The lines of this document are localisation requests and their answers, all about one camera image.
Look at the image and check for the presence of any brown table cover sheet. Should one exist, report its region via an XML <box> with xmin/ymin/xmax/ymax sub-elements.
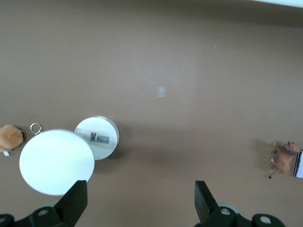
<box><xmin>0</xmin><ymin>0</ymin><xmax>303</xmax><ymax>227</ymax></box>

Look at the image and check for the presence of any purple smartphone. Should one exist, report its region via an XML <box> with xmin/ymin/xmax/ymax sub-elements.
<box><xmin>293</xmin><ymin>148</ymin><xmax>303</xmax><ymax>179</ymax></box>

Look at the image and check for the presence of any brown lion statue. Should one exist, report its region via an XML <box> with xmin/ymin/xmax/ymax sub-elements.
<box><xmin>268</xmin><ymin>140</ymin><xmax>301</xmax><ymax>178</ymax></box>

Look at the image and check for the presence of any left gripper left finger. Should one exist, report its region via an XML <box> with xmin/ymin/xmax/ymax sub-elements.
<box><xmin>0</xmin><ymin>180</ymin><xmax>89</xmax><ymax>227</ymax></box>

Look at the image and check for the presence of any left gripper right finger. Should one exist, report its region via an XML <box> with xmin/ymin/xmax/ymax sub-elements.
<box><xmin>194</xmin><ymin>180</ymin><xmax>286</xmax><ymax>227</ymax></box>

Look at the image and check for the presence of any brown hamster plush keychain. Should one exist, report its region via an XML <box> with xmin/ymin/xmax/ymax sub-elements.
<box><xmin>0</xmin><ymin>122</ymin><xmax>44</xmax><ymax>157</ymax></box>

